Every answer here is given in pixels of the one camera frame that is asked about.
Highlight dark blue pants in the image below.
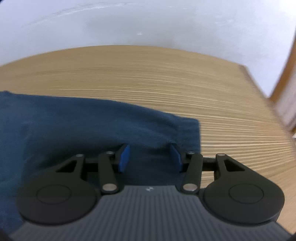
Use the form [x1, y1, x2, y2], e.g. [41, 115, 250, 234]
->
[1, 91, 201, 233]

